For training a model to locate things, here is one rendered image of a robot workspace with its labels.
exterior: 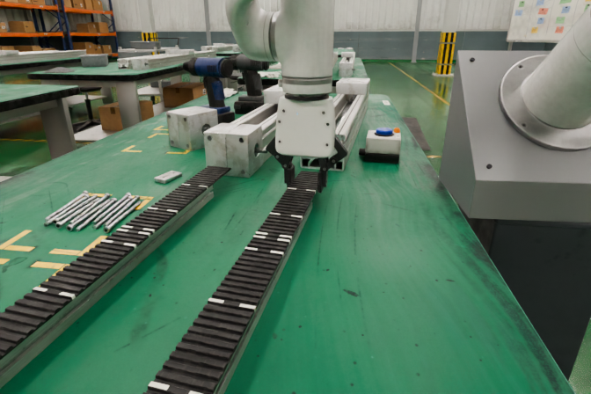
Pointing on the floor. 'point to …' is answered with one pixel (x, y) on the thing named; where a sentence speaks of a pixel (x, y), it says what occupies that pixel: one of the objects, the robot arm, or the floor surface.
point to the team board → (549, 2)
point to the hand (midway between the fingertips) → (305, 179)
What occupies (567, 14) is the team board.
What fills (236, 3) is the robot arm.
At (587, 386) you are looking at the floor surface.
